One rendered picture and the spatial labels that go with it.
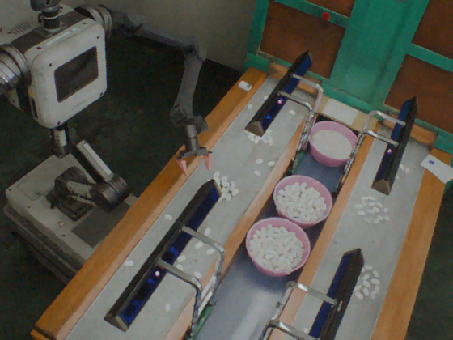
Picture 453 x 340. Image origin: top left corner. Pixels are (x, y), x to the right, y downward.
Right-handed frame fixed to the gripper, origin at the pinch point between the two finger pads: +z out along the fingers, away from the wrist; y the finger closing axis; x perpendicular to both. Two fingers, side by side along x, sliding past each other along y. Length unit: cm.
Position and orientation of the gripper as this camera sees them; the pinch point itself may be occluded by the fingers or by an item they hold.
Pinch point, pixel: (196, 172)
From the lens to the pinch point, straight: 205.5
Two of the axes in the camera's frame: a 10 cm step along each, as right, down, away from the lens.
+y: -9.0, 2.4, -3.7
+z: 1.7, 9.6, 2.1
